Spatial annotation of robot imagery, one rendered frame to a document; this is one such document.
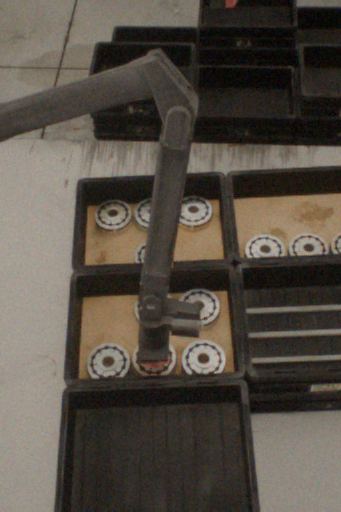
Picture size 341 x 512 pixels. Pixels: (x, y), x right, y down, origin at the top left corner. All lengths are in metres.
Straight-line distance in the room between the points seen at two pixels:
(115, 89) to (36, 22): 2.88
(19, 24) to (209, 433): 2.94
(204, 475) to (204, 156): 1.06
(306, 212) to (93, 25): 2.33
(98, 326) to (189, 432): 0.35
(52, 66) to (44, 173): 1.57
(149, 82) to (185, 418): 0.77
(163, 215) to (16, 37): 2.79
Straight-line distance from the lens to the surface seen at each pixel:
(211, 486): 1.47
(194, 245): 1.74
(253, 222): 1.79
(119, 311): 1.64
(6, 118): 1.17
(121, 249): 1.75
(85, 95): 1.12
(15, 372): 1.76
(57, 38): 3.83
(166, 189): 1.17
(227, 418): 1.52
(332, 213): 1.84
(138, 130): 2.65
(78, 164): 2.14
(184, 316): 1.32
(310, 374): 1.47
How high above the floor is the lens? 2.25
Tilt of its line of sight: 55 degrees down
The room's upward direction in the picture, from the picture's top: 4 degrees counter-clockwise
